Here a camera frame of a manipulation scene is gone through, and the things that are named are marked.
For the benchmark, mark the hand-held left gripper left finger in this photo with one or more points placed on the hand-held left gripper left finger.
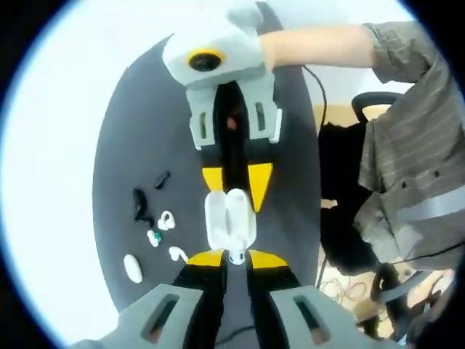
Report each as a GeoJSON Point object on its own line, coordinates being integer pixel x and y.
{"type": "Point", "coordinates": [138, 320]}

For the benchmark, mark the black earphone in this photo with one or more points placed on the black earphone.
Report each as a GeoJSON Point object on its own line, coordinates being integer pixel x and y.
{"type": "Point", "coordinates": [162, 180]}

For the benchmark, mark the white ear-clip earphone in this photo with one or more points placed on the white ear-clip earphone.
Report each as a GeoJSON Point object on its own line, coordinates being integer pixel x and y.
{"type": "Point", "coordinates": [160, 221]}

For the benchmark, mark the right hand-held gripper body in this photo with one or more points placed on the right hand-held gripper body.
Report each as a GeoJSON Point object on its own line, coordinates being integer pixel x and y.
{"type": "Point", "coordinates": [239, 54]}

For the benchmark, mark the white oval charging case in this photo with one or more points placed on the white oval charging case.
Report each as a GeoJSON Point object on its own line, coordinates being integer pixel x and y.
{"type": "Point", "coordinates": [132, 269]}

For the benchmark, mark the white rounded charging case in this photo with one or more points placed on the white rounded charging case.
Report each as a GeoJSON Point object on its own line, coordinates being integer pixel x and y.
{"type": "Point", "coordinates": [214, 218]}

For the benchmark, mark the black charging case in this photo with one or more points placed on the black charging case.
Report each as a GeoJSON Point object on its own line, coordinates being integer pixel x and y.
{"type": "Point", "coordinates": [140, 203]}

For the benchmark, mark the black office chair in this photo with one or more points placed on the black office chair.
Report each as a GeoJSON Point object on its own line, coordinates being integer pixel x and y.
{"type": "Point", "coordinates": [341, 174]}

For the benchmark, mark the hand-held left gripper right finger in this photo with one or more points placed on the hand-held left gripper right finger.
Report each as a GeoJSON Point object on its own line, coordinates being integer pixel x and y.
{"type": "Point", "coordinates": [334, 320]}

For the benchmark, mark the grey chest harness device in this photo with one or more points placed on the grey chest harness device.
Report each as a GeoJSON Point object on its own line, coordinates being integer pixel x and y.
{"type": "Point", "coordinates": [428, 209]}

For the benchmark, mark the person's right hand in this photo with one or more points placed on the person's right hand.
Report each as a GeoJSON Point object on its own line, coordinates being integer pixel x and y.
{"type": "Point", "coordinates": [231, 121]}

